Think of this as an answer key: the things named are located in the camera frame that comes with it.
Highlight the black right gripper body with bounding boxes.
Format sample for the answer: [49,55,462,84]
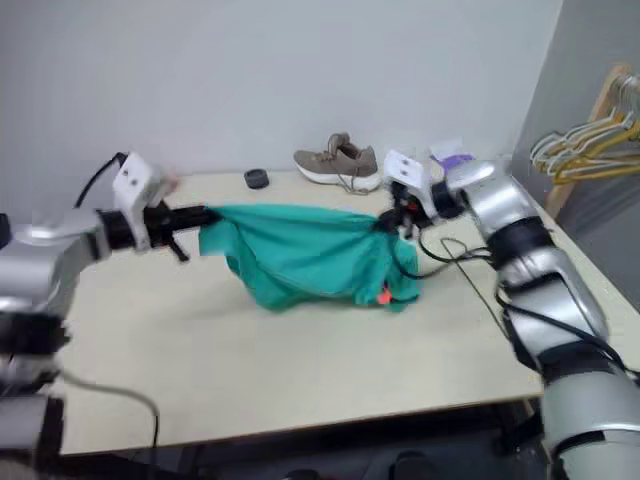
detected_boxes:
[390,183,426,236]

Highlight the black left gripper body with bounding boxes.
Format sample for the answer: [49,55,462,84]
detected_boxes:
[143,202,191,264]

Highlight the green shorts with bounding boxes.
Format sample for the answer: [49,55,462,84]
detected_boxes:
[198,202,425,314]

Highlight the purple tissue box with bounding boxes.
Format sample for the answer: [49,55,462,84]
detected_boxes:
[428,139,476,174]

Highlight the taupe sneaker with white sole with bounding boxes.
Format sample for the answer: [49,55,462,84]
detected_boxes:
[292,132,382,195]

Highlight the black round dish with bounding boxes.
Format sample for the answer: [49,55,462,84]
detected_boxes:
[243,168,271,190]

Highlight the wooden clothes rack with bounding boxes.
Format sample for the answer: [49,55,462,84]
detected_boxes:
[544,64,640,216]

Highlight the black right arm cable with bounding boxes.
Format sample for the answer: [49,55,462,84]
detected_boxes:
[394,234,640,386]

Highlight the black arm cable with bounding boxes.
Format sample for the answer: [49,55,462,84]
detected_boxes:
[394,234,640,386]
[59,152,161,451]

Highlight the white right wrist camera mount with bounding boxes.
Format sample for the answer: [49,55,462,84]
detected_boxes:
[382,149,439,224]

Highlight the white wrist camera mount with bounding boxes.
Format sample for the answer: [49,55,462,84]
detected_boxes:
[382,149,439,224]
[112,152,165,251]

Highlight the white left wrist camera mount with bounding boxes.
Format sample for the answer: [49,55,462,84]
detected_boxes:
[112,152,165,251]

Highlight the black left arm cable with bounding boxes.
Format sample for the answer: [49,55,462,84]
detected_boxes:
[59,152,161,451]

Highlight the black wire hanger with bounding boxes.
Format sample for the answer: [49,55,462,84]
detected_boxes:
[439,237,521,351]

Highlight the white wire hanger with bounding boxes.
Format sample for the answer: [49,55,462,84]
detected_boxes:
[529,117,632,174]
[534,74,640,181]

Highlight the yellow wire hanger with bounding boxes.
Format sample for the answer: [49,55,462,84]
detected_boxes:
[549,112,640,187]
[554,114,640,174]

